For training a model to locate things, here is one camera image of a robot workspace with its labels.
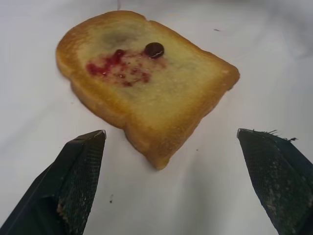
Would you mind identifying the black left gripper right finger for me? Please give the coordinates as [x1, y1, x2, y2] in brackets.
[236, 128, 313, 235]

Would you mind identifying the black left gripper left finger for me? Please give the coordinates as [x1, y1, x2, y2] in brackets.
[0, 129, 107, 235]

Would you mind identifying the red jam smear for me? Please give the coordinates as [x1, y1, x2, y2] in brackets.
[86, 48, 151, 87]

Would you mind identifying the slice of toast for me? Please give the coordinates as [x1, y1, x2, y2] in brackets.
[55, 10, 241, 171]

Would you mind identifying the dark berry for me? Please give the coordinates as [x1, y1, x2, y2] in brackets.
[144, 42, 165, 60]

